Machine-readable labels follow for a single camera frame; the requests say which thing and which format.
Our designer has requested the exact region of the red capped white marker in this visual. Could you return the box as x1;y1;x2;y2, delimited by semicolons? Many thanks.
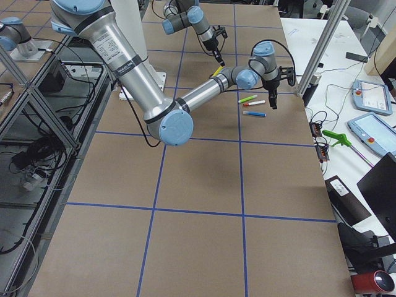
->
243;100;266;107

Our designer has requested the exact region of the aluminium frame rack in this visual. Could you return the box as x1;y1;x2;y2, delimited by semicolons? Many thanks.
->
1;1;112;296

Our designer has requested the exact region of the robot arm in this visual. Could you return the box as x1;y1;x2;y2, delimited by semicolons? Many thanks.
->
162;1;228;67
50;1;280;146

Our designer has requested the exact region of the far teach pendant tablet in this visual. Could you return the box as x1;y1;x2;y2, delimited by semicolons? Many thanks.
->
352;79;393;116

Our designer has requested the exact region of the black smartphone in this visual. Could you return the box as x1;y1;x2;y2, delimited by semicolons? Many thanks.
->
345;52;368;63

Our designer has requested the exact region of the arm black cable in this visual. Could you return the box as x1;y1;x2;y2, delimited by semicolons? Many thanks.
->
251;40;296;75

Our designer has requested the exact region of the black box on desk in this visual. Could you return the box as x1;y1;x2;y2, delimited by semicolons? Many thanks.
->
325;176;371;225

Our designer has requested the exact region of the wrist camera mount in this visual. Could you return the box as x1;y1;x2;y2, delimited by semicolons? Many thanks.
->
212;25;228;40
278;66;296;87

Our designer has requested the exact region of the green highlighter pen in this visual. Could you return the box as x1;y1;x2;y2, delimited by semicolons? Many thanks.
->
238;95;257;103

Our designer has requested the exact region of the black monitor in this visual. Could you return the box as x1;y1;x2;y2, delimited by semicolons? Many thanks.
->
357;153;395;240

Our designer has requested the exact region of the near teach pendant tablet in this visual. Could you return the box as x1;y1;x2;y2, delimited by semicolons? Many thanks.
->
347;112;395;157

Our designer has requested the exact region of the orange black cable hub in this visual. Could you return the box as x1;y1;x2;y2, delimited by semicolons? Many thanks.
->
309;123;322;137

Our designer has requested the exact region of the blue marker pen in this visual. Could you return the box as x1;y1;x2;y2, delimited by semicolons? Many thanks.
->
243;111;267;118

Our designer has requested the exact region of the brown paper table cover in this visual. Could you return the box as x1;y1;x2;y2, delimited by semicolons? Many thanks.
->
27;2;356;297

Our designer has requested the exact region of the teach pendant tablet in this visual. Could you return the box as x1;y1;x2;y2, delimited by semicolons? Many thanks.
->
352;79;393;116
347;112;395;157

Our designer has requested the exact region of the aluminium frame post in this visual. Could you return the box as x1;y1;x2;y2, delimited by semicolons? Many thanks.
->
296;0;350;97

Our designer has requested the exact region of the green plastic grabber tool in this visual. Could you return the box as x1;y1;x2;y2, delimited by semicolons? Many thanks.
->
322;130;352;147

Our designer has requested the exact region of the red cylindrical speaker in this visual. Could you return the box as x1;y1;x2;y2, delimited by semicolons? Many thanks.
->
351;270;395;295

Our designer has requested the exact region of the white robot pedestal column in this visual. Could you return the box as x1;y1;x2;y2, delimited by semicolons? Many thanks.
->
110;0;166;92

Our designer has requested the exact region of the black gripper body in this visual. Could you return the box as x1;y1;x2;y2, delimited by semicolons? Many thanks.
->
262;76;280;92
203;36;218;51

